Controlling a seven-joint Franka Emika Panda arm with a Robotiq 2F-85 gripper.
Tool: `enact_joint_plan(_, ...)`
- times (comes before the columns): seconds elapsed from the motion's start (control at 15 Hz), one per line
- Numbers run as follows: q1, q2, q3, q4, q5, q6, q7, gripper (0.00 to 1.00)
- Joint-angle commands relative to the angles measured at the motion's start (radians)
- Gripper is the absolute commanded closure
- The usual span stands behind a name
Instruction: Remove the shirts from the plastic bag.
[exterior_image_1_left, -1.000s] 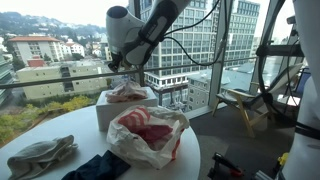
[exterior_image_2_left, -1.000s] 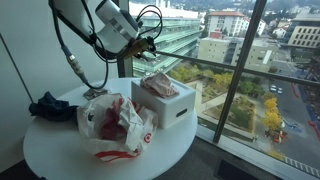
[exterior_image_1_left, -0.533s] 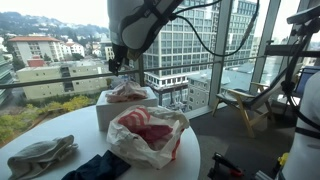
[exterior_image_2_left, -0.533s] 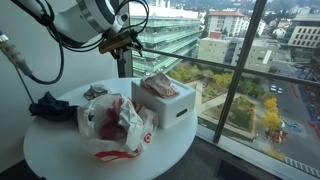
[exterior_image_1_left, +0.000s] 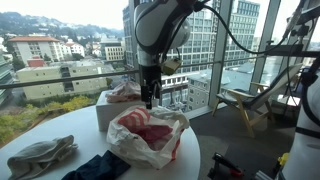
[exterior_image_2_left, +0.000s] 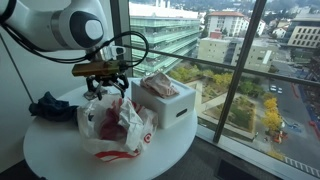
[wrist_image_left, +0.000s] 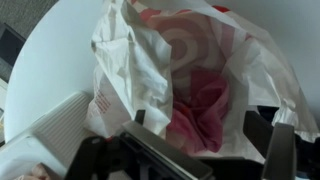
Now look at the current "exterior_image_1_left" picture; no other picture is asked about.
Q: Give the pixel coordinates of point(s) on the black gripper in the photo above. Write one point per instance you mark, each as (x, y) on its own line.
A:
(150, 75)

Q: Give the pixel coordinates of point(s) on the light pink shirt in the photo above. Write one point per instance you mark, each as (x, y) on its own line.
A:
(125, 92)

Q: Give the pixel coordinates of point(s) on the magenta shirt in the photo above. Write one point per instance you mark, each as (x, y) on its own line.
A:
(153, 133)

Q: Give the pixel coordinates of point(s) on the white red striped plastic bag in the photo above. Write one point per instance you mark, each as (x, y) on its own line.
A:
(140, 153)

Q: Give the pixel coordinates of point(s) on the navy blue shirt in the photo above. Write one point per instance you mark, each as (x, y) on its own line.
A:
(98, 168)

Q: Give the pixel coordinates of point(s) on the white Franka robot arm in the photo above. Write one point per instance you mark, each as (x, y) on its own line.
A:
(153, 23)

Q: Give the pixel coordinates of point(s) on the white rectangular box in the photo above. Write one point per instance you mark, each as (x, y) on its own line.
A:
(110, 111)

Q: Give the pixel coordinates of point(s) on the grey window mullion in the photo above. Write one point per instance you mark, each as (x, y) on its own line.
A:
(266, 33)
(220, 60)
(131, 40)

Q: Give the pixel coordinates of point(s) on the wooden sling chair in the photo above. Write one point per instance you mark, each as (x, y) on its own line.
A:
(233, 94)

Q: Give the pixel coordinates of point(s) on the grey window railing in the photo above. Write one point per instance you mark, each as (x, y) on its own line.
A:
(50, 81)

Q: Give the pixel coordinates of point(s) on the black red tool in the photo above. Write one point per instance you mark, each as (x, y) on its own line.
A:
(226, 163)

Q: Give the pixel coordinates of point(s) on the grey shirt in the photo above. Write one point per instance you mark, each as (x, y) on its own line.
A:
(36, 156)

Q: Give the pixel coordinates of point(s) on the small yellow object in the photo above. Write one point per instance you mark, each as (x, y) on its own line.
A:
(283, 159)

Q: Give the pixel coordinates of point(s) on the black horizontal mount bar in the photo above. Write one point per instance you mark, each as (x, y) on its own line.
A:
(283, 50)

